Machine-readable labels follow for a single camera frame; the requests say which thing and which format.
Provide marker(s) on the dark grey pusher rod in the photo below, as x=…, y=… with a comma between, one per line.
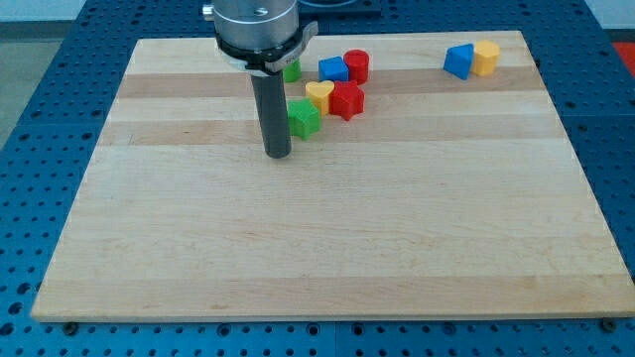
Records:
x=270, y=99

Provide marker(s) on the black clamp ring flange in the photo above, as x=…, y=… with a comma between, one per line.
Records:
x=269, y=61

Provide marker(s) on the green star block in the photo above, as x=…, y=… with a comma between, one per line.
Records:
x=304, y=118

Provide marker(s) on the yellow heart block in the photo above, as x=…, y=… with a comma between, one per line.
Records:
x=318, y=92

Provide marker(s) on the red star block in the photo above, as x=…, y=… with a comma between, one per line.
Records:
x=346, y=100

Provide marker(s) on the green block behind rod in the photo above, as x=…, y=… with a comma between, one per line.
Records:
x=293, y=72

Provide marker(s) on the blue cube block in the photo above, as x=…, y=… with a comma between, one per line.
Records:
x=333, y=69

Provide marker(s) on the red cylinder block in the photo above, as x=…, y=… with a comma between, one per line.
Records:
x=357, y=62

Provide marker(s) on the blue triangle block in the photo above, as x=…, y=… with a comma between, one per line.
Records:
x=458, y=60

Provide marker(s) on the wooden board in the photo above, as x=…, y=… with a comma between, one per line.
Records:
x=444, y=199

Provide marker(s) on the yellow hexagon block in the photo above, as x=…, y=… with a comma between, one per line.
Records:
x=485, y=57

